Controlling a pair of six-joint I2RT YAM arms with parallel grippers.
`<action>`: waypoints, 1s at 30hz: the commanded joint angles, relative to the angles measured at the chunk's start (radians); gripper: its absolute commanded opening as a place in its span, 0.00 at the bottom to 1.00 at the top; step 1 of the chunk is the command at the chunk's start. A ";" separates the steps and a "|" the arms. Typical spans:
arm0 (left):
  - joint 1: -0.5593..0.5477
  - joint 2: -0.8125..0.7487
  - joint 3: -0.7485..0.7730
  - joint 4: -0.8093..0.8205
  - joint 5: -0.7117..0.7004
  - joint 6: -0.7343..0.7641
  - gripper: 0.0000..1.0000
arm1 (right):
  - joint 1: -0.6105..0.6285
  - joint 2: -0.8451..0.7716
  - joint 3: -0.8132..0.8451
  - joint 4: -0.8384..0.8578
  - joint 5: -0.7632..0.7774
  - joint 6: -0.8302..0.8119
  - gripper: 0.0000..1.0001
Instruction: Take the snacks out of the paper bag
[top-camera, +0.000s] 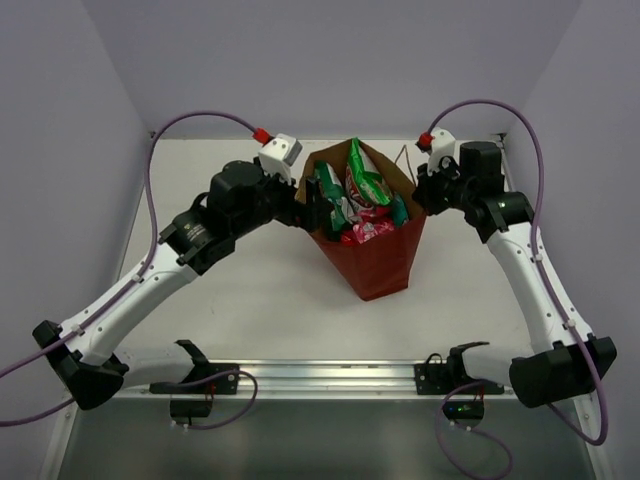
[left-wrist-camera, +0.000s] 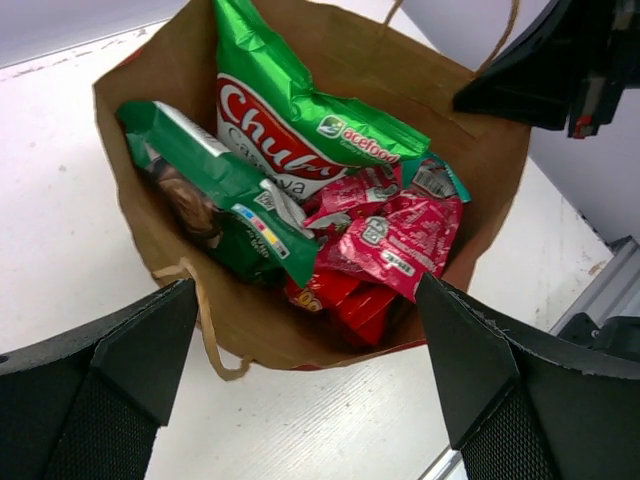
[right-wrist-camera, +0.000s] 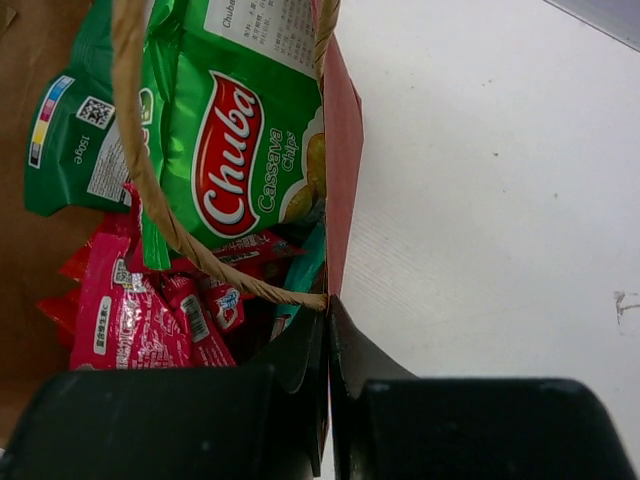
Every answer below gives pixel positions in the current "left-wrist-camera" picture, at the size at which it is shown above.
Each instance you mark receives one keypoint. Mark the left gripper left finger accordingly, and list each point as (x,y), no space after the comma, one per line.
(87,403)

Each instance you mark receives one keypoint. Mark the green Chuby cassava chips bag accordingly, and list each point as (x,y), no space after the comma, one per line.
(270,114)

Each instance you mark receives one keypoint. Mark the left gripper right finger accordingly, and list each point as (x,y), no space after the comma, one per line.
(520,403)

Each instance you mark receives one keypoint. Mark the red snack packet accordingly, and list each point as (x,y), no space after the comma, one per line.
(358,309)

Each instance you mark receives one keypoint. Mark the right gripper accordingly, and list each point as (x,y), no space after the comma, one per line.
(576,59)

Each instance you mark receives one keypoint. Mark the dark green cookie packet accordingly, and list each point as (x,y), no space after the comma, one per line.
(229,208)

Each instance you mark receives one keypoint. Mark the teal snack packet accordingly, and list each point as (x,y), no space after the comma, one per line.
(434,176)

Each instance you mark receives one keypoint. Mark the red brown paper bag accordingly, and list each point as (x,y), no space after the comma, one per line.
(348,56)

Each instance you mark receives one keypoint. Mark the pink candy packet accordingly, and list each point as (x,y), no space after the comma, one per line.
(351,197)
(411,237)

